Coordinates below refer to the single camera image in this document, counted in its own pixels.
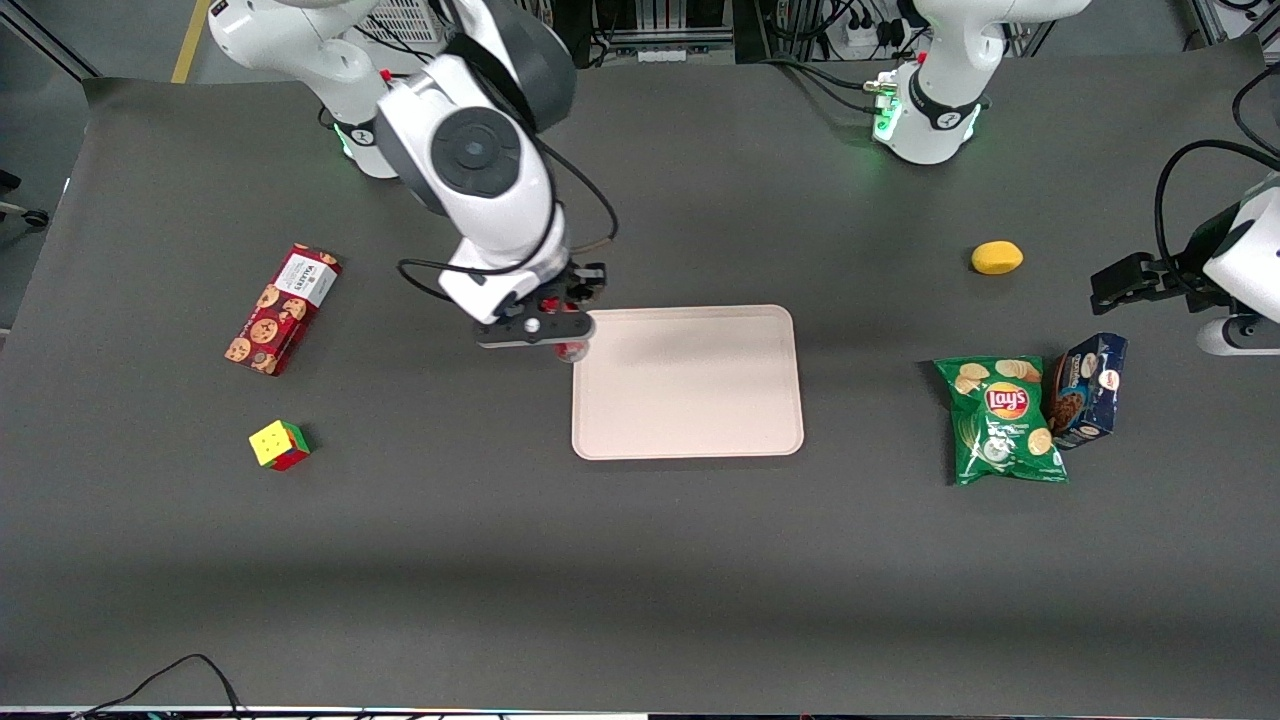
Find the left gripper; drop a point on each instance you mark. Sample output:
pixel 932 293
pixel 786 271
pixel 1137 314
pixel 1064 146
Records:
pixel 1172 272

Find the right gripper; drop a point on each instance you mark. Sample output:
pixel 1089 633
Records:
pixel 581 287

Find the red coke bottle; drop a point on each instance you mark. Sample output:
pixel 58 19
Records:
pixel 572 350

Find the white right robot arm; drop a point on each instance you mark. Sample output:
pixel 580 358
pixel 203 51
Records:
pixel 480 150

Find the beige plastic tray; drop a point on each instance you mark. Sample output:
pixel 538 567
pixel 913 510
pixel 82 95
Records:
pixel 690 385

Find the dark blue cookie box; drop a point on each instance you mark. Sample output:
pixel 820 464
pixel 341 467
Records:
pixel 1090 390

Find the yellow lemon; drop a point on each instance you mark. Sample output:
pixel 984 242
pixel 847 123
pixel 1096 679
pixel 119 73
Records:
pixel 997 258

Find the green Lay's chips bag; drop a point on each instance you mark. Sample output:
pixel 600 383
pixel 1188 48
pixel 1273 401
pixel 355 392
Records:
pixel 1003 420

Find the small white power strip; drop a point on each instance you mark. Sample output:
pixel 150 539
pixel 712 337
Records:
pixel 660 55

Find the red cookie box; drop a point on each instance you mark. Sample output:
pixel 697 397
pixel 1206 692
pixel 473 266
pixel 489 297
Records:
pixel 280 312

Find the dark grey table mat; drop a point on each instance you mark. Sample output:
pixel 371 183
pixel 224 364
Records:
pixel 640 580

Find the white vented box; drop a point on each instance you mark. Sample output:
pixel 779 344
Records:
pixel 412 20

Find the colourful puzzle cube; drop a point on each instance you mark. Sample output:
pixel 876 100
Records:
pixel 277 445

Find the white power strip with plugs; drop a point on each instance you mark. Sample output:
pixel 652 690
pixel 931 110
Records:
pixel 860 35

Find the yellow floor tape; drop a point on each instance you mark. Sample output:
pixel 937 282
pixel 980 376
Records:
pixel 188 50

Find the black stand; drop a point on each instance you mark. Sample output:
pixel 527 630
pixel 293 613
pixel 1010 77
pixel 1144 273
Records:
pixel 30 215

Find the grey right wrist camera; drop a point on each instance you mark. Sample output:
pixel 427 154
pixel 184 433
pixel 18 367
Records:
pixel 530 328

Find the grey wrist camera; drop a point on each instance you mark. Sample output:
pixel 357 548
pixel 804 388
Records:
pixel 530 328
pixel 1240 337

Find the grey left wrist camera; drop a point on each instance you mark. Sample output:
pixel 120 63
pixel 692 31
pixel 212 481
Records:
pixel 1240 337

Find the aluminium frame post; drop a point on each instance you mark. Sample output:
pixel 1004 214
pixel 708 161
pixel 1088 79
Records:
pixel 1205 20

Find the aluminium frame rack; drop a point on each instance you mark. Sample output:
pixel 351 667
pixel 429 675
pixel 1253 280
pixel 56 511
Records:
pixel 700 20

